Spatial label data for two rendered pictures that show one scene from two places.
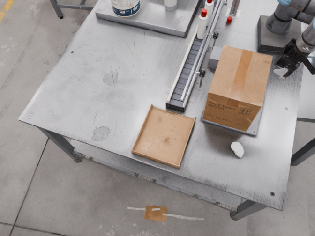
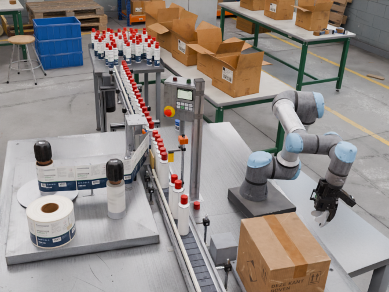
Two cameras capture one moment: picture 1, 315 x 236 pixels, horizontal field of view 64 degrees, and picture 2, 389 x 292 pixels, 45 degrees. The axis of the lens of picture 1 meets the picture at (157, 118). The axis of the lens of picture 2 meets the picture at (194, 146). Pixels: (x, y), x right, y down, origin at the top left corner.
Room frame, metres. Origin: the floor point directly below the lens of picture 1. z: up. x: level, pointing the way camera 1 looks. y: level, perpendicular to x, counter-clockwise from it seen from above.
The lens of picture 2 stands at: (-0.11, 0.82, 2.27)
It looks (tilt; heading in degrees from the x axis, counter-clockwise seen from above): 28 degrees down; 317
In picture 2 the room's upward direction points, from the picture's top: 2 degrees clockwise
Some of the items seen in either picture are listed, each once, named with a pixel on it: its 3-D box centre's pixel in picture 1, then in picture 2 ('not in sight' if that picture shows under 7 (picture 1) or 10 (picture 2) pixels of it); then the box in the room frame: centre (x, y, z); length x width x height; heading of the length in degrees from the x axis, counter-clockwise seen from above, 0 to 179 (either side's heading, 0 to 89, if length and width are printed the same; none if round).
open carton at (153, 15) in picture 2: not in sight; (160, 21); (4.17, -2.55, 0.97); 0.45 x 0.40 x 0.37; 76
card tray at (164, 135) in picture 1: (164, 134); not in sight; (0.55, -0.03, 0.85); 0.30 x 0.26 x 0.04; 154
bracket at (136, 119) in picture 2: not in sight; (136, 119); (1.87, -0.57, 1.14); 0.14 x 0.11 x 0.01; 154
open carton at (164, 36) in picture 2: not in sight; (172, 30); (3.77, -2.39, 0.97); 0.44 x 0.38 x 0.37; 79
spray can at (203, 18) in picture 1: (202, 24); (183, 214); (1.19, -0.34, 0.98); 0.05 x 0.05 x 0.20
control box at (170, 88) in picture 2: not in sight; (182, 99); (1.50, -0.59, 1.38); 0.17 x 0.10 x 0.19; 29
